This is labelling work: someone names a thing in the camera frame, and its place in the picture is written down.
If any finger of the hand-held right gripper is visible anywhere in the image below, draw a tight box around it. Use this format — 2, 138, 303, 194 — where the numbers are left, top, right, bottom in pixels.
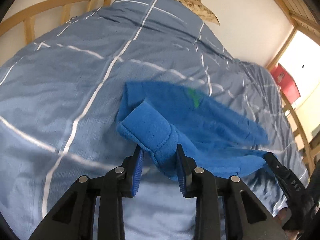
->
264, 152, 309, 207

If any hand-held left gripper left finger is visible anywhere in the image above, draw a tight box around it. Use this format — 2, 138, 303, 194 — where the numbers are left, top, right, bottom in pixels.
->
29, 145, 145, 240

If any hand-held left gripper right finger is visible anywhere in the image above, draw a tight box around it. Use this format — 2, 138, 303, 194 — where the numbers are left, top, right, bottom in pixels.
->
176, 144, 288, 240

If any blue towel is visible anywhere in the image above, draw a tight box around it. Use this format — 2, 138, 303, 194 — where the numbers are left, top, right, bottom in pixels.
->
116, 80, 272, 183

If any red box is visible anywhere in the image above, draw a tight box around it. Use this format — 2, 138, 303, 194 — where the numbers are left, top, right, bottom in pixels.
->
270, 64, 300, 103

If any blue checked blanket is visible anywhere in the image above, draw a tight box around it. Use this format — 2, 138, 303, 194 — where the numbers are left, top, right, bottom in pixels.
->
0, 0, 310, 240

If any beige patterned pillow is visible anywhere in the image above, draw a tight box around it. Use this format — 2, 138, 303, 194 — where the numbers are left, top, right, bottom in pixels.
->
136, 0, 220, 26

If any wooden bed frame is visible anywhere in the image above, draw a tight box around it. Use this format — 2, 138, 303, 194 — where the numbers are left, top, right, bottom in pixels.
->
0, 0, 320, 178

